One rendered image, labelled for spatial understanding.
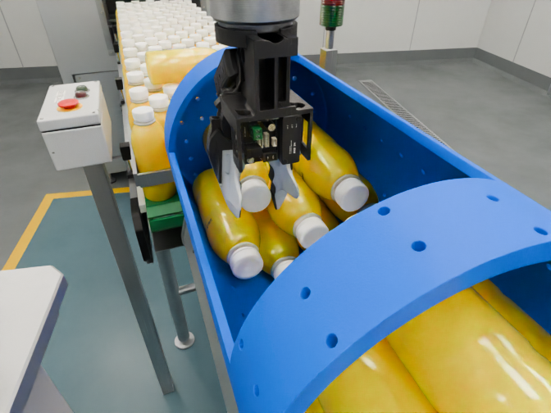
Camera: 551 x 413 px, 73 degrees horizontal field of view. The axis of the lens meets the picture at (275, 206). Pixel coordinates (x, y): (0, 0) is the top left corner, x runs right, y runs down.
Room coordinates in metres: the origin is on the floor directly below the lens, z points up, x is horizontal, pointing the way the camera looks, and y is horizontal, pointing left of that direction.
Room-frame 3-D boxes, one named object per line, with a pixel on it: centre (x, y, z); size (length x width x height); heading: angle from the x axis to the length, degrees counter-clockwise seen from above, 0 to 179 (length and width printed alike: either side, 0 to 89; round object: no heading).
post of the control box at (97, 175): (0.71, 0.40, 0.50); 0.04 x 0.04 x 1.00; 20
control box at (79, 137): (0.71, 0.40, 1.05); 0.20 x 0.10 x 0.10; 20
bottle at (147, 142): (0.67, 0.25, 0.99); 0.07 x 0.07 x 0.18
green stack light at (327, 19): (1.10, -0.15, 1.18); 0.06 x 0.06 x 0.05
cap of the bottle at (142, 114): (0.67, 0.25, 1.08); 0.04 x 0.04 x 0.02
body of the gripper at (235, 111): (0.34, 0.01, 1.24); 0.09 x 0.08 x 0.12; 20
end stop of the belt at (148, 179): (0.69, 0.08, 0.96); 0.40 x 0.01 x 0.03; 110
